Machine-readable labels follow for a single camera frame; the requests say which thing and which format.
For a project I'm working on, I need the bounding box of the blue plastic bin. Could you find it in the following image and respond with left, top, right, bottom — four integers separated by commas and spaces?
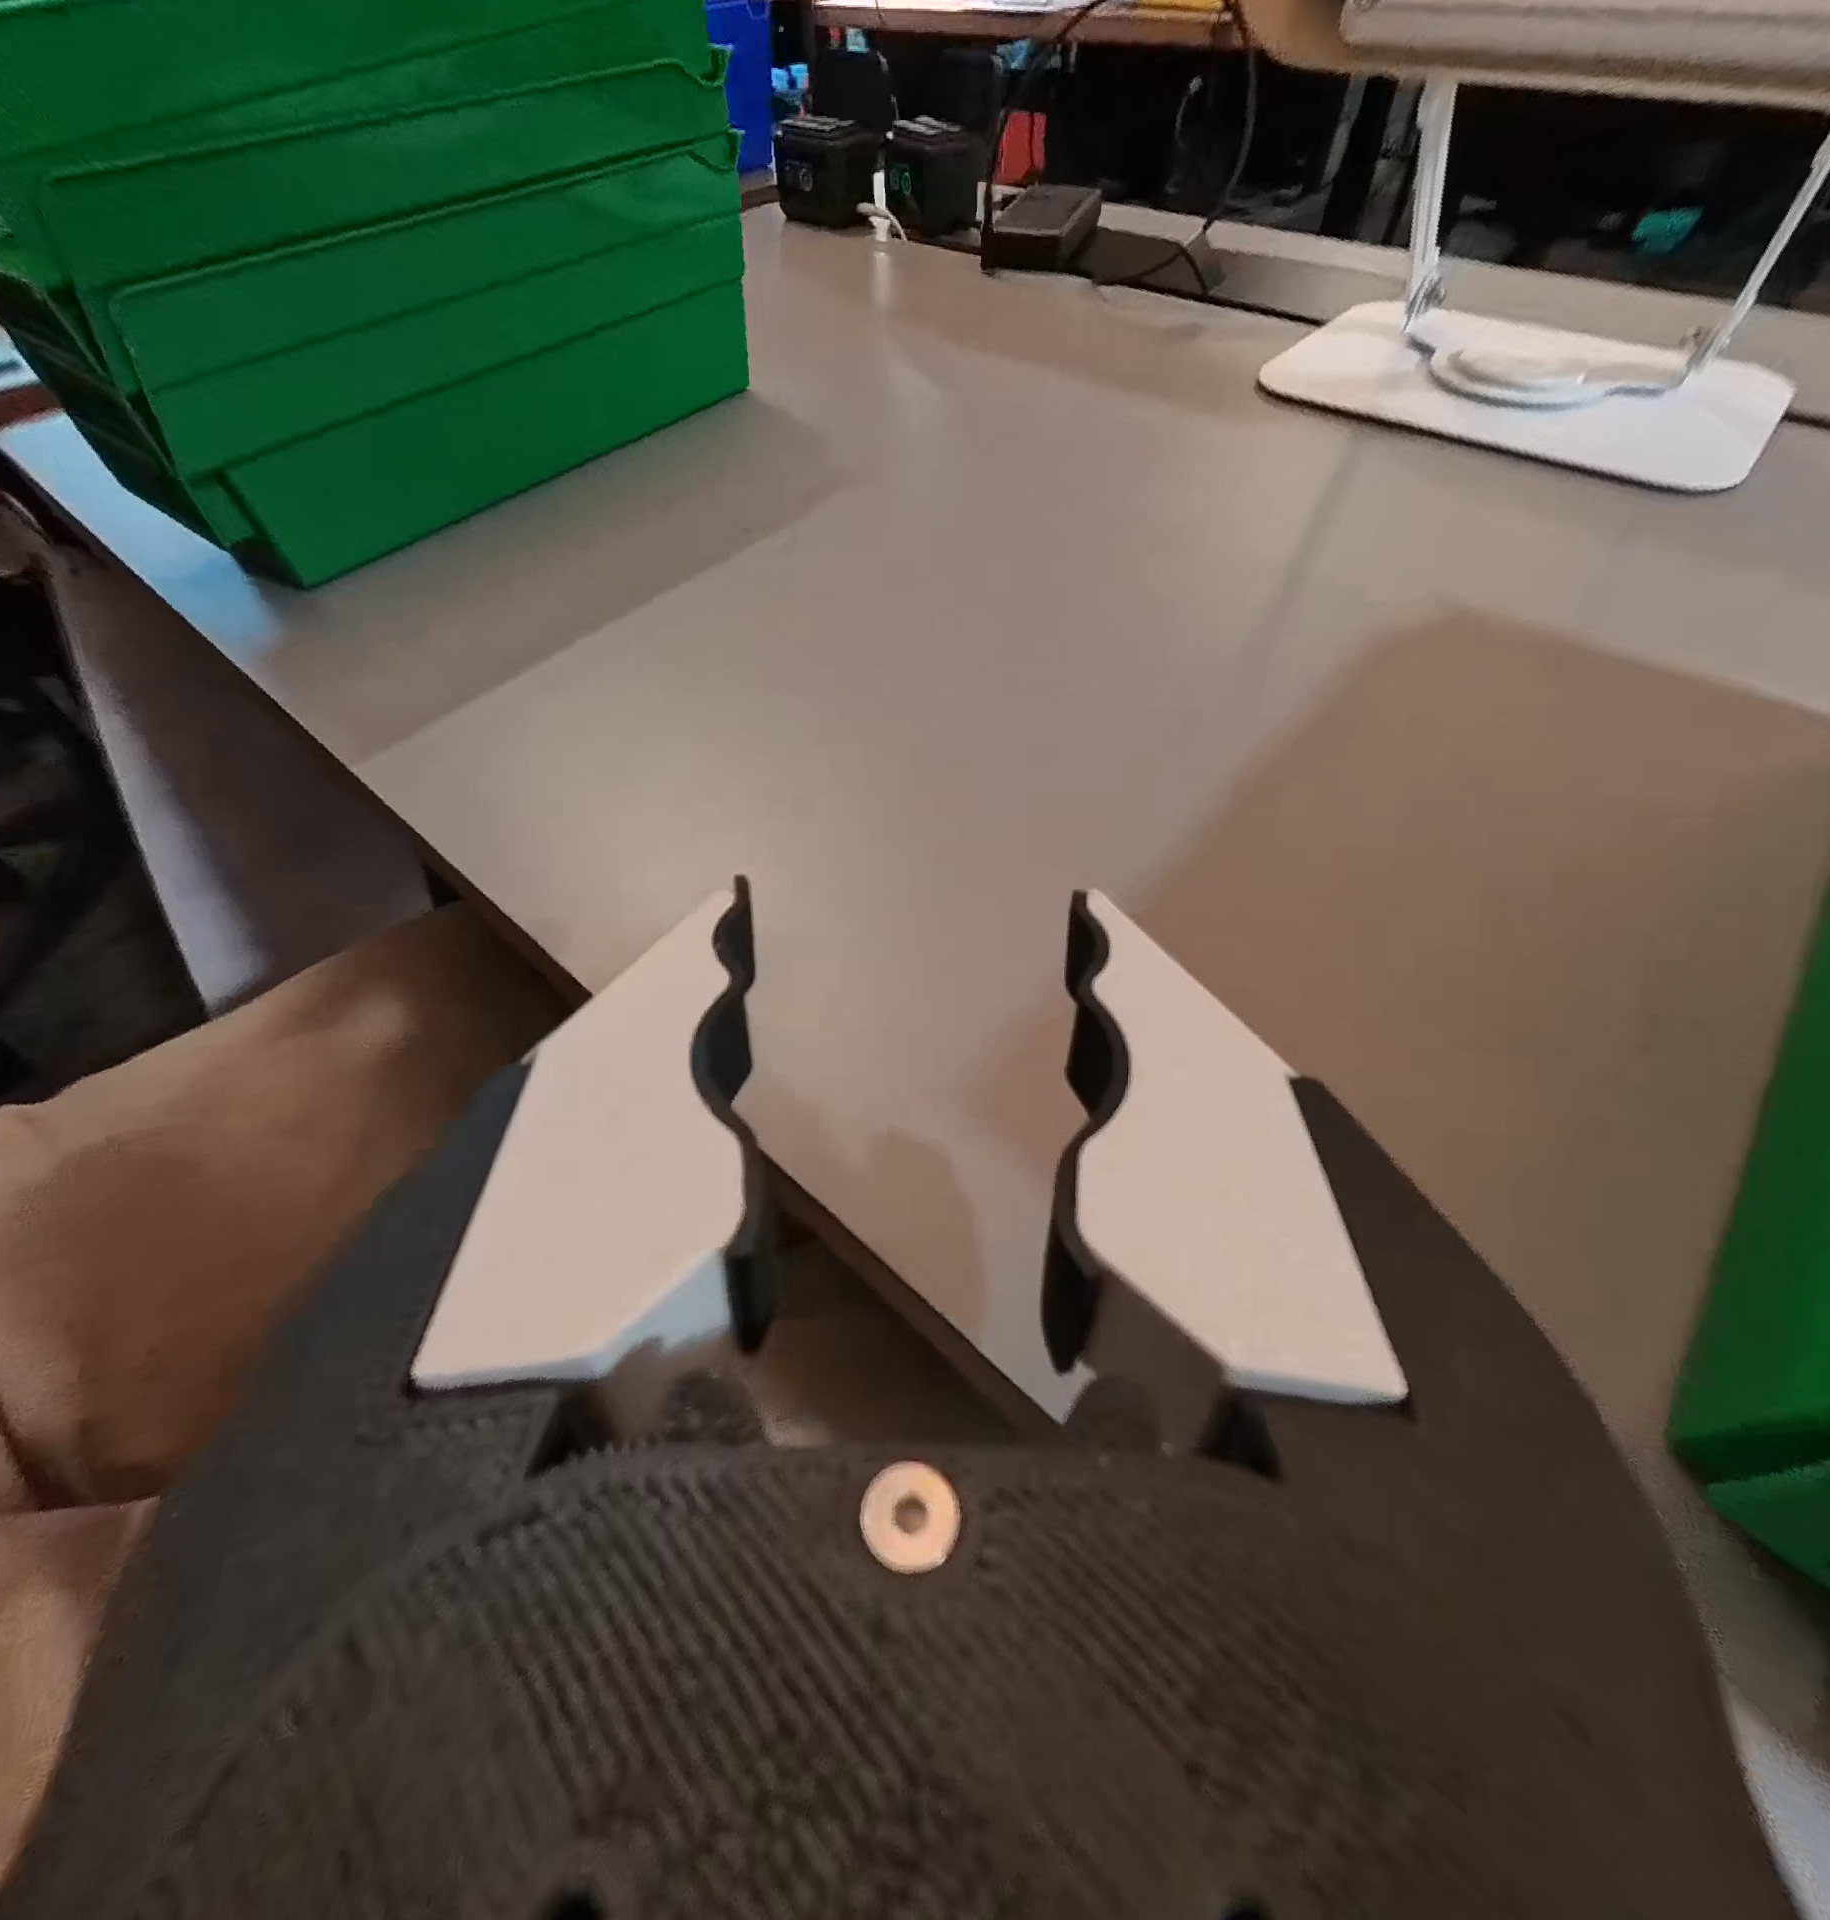
706, 0, 779, 139

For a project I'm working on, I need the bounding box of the black power adapter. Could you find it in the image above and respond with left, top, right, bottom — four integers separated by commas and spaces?
987, 182, 1106, 275

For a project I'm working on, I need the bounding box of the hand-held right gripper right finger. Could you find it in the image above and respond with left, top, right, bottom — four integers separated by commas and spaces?
1039, 885, 1412, 1411

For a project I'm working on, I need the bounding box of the black cable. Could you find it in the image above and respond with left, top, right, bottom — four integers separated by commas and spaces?
1086, 0, 1264, 295

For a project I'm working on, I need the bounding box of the black battery charger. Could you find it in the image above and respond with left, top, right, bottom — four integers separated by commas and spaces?
886, 119, 995, 243
775, 119, 888, 232

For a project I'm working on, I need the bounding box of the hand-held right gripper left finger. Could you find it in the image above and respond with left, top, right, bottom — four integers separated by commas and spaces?
410, 875, 783, 1395

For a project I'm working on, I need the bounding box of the white monitor stand base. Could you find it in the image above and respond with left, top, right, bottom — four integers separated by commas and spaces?
1257, 76, 1830, 495

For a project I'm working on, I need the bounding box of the green plastic storage bin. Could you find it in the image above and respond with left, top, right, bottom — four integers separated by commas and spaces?
1668, 750, 1830, 1620

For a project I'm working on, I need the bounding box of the person's tan pants leg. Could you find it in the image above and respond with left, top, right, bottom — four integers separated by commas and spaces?
0, 901, 589, 1920

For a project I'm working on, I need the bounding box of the stack of green bins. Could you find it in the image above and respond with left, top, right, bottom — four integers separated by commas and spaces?
0, 0, 752, 590

